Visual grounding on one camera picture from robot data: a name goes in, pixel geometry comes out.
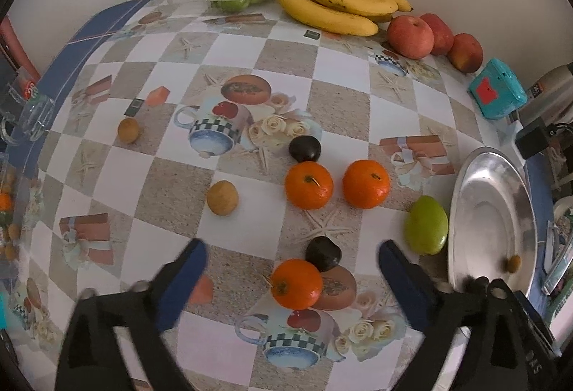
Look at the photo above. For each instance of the clear cup with red label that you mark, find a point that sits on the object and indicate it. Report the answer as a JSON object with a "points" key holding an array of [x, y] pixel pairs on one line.
{"points": [[27, 104]]}

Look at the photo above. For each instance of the dark plum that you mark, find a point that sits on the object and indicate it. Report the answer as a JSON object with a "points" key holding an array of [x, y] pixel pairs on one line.
{"points": [[304, 148], [323, 254]]}

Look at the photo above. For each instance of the white plastic package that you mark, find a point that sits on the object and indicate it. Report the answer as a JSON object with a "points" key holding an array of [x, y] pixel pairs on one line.
{"points": [[559, 247]]}

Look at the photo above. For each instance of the teal box with red label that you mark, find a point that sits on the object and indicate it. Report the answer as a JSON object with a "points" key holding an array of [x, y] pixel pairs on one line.
{"points": [[497, 89]]}

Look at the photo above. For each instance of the red peach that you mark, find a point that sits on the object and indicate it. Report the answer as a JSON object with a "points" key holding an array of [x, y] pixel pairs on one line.
{"points": [[410, 37], [442, 33], [466, 54]]}

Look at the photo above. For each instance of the black power adapter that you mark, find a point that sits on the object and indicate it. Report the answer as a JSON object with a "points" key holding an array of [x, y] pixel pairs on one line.
{"points": [[535, 138]]}

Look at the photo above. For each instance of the small brown longan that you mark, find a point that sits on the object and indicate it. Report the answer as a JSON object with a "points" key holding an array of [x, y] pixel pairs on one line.
{"points": [[513, 263]]}

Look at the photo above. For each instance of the green fruit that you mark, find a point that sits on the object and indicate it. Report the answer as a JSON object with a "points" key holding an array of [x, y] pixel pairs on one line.
{"points": [[426, 224], [233, 3]]}

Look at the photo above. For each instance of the printed checkered tablecloth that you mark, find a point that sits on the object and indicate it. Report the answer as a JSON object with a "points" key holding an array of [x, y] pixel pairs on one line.
{"points": [[286, 60]]}

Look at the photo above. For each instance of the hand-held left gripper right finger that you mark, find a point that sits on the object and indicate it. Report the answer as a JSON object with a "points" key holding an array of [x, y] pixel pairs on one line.
{"points": [[403, 283]]}

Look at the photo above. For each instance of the silver metal plate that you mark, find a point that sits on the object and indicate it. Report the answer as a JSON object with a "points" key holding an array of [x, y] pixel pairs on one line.
{"points": [[488, 216]]}

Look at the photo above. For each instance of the orange with stem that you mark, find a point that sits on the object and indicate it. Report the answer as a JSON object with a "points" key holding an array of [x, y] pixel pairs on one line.
{"points": [[309, 185]]}

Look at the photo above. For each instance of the clear bag of fruit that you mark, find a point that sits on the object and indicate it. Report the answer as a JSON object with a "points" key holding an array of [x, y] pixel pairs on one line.
{"points": [[9, 212]]}

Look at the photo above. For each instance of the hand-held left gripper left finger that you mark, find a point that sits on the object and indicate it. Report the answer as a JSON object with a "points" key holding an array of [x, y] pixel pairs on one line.
{"points": [[183, 283]]}

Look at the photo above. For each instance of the silver thermos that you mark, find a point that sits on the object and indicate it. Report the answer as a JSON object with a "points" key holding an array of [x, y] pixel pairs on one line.
{"points": [[553, 86]]}

